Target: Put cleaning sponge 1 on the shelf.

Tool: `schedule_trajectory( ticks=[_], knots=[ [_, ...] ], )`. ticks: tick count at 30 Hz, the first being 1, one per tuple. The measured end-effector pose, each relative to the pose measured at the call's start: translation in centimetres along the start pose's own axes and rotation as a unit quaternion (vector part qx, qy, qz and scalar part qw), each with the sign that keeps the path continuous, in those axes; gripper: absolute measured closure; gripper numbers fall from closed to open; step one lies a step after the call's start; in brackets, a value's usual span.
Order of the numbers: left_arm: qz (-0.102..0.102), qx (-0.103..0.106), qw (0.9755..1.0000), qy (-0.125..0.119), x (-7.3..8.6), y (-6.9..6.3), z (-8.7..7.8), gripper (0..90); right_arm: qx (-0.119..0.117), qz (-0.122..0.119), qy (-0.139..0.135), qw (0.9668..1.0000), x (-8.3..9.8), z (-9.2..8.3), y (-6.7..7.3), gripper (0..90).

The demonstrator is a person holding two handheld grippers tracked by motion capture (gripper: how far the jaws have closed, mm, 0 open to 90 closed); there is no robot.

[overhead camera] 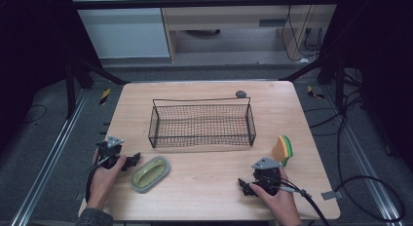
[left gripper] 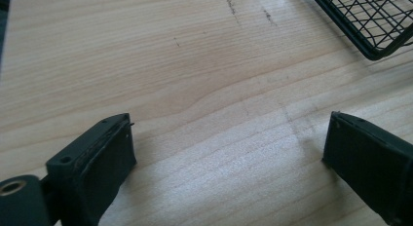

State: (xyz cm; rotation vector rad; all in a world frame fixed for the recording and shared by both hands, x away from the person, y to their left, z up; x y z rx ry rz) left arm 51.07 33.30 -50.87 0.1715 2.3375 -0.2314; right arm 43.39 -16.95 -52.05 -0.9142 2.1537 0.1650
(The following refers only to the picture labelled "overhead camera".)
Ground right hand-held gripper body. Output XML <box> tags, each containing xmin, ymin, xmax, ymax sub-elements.
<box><xmin>250</xmin><ymin>157</ymin><xmax>284</xmax><ymax>197</ymax></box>

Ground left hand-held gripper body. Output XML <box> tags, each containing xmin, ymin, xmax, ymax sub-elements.
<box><xmin>95</xmin><ymin>135</ymin><xmax>125</xmax><ymax>170</ymax></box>

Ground green and grey soap dish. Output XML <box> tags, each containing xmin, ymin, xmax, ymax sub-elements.
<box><xmin>131</xmin><ymin>155</ymin><xmax>171</xmax><ymax>195</ymax></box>

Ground yellow and green sponge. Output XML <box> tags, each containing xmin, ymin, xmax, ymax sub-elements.
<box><xmin>272</xmin><ymin>134</ymin><xmax>294</xmax><ymax>168</ymax></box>

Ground black wire mesh basket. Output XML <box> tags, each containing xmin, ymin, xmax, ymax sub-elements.
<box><xmin>147</xmin><ymin>96</ymin><xmax>257</xmax><ymax>149</ymax></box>

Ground person's left hand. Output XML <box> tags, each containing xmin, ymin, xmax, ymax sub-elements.
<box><xmin>86</xmin><ymin>154</ymin><xmax>128</xmax><ymax>210</ymax></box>

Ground person's right hand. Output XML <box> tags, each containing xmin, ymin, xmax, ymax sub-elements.
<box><xmin>248</xmin><ymin>167</ymin><xmax>303</xmax><ymax>226</ymax></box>

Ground yellow and black striped tape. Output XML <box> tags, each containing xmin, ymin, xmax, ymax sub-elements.
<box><xmin>98</xmin><ymin>88</ymin><xmax>112</xmax><ymax>106</ymax></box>
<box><xmin>306</xmin><ymin>85</ymin><xmax>325</xmax><ymax>100</ymax></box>

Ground black metal stand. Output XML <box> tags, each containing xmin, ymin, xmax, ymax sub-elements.
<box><xmin>279</xmin><ymin>52</ymin><xmax>347</xmax><ymax>111</ymax></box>
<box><xmin>63</xmin><ymin>55</ymin><xmax>131</xmax><ymax>121</ymax></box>

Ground white cabinet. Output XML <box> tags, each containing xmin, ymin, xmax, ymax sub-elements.
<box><xmin>68</xmin><ymin>0</ymin><xmax>171</xmax><ymax>60</ymax></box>

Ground light wooden desk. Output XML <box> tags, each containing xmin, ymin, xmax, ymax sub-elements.
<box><xmin>157</xmin><ymin>0</ymin><xmax>339</xmax><ymax>63</ymax></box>

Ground black horizontal bar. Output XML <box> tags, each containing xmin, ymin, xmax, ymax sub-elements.
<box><xmin>68</xmin><ymin>0</ymin><xmax>343</xmax><ymax>11</ymax></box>

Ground left hand-held gripper cable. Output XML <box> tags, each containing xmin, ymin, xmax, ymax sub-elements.
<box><xmin>85</xmin><ymin>156</ymin><xmax>111</xmax><ymax>204</ymax></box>

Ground hand-held gripper cable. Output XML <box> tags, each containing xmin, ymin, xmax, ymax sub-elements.
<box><xmin>259</xmin><ymin>176</ymin><xmax>330</xmax><ymax>226</ymax></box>
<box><xmin>85</xmin><ymin>156</ymin><xmax>111</xmax><ymax>204</ymax></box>

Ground right hand-held gripper cable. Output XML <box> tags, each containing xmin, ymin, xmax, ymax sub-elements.
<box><xmin>259</xmin><ymin>176</ymin><xmax>330</xmax><ymax>226</ymax></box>

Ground metal floor rail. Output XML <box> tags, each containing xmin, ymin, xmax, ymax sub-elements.
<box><xmin>10</xmin><ymin>89</ymin><xmax>90</xmax><ymax>226</ymax></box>
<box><xmin>320</xmin><ymin>84</ymin><xmax>405</xmax><ymax>226</ymax></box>

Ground black looped floor cable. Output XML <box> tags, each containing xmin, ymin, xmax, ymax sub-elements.
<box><xmin>333</xmin><ymin>174</ymin><xmax>406</xmax><ymax>222</ymax></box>

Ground black hanging cables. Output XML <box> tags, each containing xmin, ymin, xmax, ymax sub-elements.
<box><xmin>280</xmin><ymin>4</ymin><xmax>325</xmax><ymax>62</ymax></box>

